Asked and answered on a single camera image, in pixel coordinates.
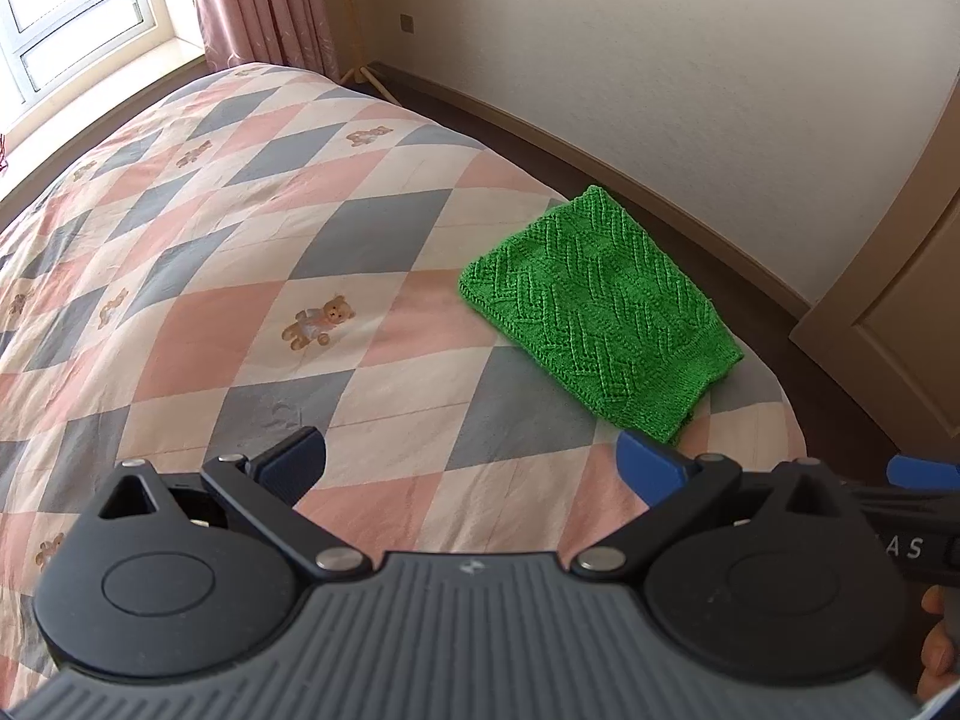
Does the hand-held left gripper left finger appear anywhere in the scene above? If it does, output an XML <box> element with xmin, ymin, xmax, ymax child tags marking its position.
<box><xmin>94</xmin><ymin>427</ymin><xmax>373</xmax><ymax>583</ymax></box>

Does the wooden stand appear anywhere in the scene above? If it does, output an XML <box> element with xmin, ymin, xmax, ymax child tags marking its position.
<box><xmin>336</xmin><ymin>0</ymin><xmax>404</xmax><ymax>104</ymax></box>

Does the person's right hand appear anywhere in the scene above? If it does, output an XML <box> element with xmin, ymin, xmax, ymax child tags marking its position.
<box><xmin>919</xmin><ymin>586</ymin><xmax>955</xmax><ymax>700</ymax></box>

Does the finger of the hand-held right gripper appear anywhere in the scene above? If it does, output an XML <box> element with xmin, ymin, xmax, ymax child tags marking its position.
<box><xmin>841</xmin><ymin>453</ymin><xmax>960</xmax><ymax>522</ymax></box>

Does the green knitted sweater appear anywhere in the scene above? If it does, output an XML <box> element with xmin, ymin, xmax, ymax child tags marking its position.
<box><xmin>457</xmin><ymin>184</ymin><xmax>745</xmax><ymax>447</ymax></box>

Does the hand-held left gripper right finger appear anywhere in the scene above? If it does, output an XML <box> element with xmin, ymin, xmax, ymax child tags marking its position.
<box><xmin>574</xmin><ymin>431</ymin><xmax>865</xmax><ymax>583</ymax></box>

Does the pink curtain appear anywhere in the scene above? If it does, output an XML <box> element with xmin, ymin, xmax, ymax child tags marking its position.
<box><xmin>182</xmin><ymin>0</ymin><xmax>340</xmax><ymax>81</ymax></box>

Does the dark wooden baseboard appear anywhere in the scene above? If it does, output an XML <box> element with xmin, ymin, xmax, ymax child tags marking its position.
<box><xmin>366</xmin><ymin>60</ymin><xmax>816</xmax><ymax>321</ymax></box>

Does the beige wooden door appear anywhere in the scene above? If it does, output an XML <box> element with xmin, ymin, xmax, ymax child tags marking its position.
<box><xmin>790</xmin><ymin>79</ymin><xmax>960</xmax><ymax>470</ymax></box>

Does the pink grey checkered quilt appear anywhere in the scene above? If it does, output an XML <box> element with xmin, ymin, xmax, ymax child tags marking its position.
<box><xmin>0</xmin><ymin>62</ymin><xmax>809</xmax><ymax>698</ymax></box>

